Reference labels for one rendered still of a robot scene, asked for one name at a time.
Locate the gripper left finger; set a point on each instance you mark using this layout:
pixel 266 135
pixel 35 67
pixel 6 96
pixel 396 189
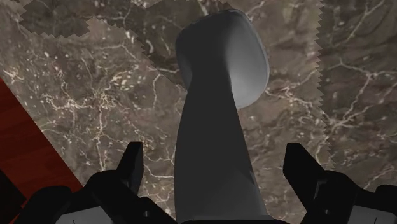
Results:
pixel 118 195

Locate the grey spoon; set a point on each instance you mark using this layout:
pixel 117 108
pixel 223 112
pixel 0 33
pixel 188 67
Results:
pixel 214 130

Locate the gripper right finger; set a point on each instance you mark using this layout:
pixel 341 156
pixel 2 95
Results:
pixel 322 192

